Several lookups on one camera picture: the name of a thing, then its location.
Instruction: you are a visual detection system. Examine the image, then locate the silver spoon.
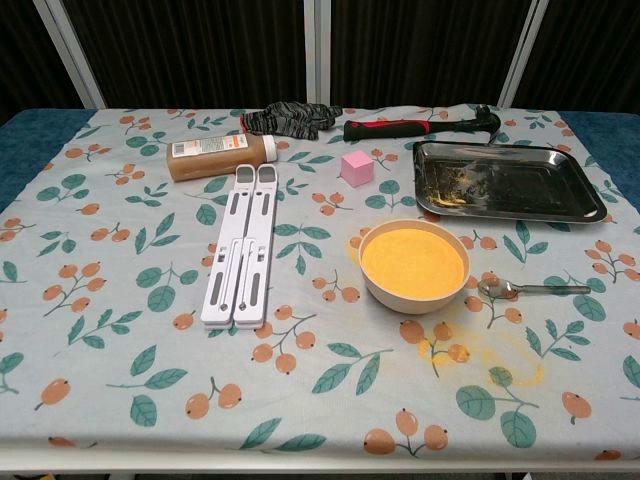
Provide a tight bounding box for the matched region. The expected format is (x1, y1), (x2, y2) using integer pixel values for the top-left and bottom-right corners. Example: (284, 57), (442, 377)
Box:
(477, 277), (592, 301)

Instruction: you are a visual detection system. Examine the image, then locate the off-white bowl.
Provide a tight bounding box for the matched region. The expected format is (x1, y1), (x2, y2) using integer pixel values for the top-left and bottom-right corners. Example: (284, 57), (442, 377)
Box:
(357, 218), (472, 315)

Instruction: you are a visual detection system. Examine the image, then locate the metal tray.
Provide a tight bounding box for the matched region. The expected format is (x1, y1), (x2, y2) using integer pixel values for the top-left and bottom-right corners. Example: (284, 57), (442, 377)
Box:
(412, 140), (608, 224)

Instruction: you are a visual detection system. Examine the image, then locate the white folding laptop stand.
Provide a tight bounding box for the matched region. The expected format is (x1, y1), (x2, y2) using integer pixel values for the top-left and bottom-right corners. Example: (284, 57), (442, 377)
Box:
(200, 163), (279, 331)

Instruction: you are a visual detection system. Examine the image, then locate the pink cube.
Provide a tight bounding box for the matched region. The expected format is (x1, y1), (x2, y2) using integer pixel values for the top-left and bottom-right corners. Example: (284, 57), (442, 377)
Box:
(340, 149), (375, 189)

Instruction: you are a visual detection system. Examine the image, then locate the yellow powder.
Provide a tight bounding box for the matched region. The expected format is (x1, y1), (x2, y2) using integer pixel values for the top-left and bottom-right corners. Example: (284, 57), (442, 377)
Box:
(361, 223), (466, 296)

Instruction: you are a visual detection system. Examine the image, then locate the grey striped knit glove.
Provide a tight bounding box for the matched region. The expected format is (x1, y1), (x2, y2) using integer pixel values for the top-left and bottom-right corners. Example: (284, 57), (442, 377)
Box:
(240, 101), (344, 141)

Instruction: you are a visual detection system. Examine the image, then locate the black red claw hammer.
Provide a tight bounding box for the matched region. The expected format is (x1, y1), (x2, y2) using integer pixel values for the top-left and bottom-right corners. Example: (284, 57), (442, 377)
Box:
(342, 103), (502, 146)

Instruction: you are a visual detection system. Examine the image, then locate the brown juice bottle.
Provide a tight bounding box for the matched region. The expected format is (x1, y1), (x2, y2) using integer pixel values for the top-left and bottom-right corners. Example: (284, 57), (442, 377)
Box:
(166, 133), (277, 183)

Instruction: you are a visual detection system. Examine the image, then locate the floral fruit pattern tablecloth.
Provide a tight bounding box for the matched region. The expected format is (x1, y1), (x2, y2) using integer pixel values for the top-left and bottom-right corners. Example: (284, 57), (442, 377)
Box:
(0, 104), (640, 461)

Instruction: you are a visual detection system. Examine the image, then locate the dark ribbed partition panel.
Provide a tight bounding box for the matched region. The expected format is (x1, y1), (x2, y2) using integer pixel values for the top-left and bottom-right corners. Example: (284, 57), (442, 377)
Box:
(0, 0), (87, 124)
(329, 0), (529, 109)
(62, 0), (309, 110)
(513, 0), (640, 115)

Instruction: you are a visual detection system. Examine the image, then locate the white metal partition post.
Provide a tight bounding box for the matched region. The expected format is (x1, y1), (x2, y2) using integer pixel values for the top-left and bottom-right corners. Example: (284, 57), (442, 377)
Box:
(302, 0), (332, 107)
(32, 0), (107, 110)
(497, 0), (551, 109)

